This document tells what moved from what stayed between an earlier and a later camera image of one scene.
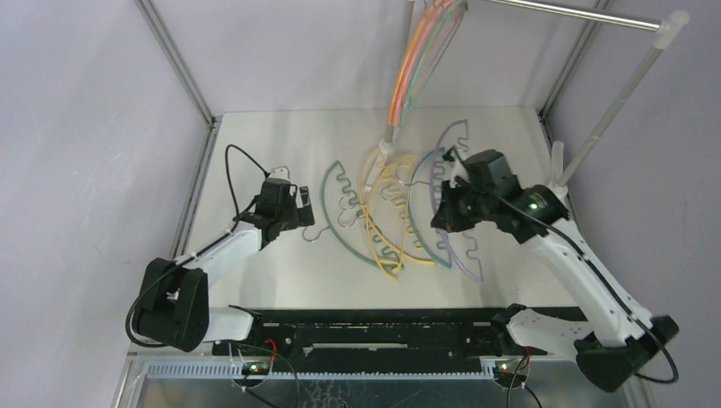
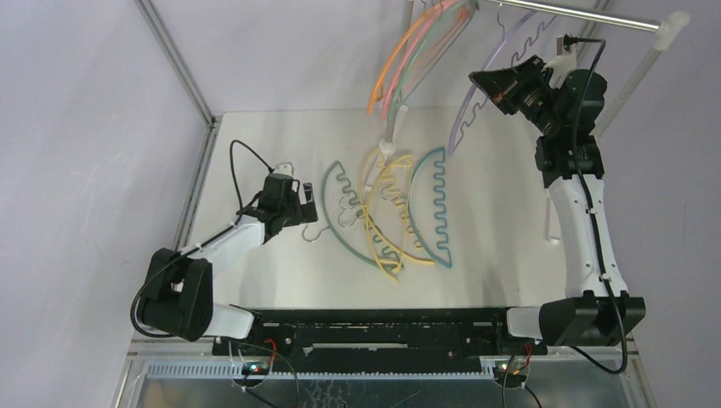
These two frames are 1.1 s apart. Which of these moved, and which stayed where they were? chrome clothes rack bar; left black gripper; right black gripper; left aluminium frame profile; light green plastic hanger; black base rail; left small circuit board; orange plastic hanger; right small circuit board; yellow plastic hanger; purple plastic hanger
Moved: right black gripper; purple plastic hanger; light green plastic hanger; orange plastic hanger
Stayed: left black gripper; left aluminium frame profile; yellow plastic hanger; chrome clothes rack bar; left small circuit board; right small circuit board; black base rail
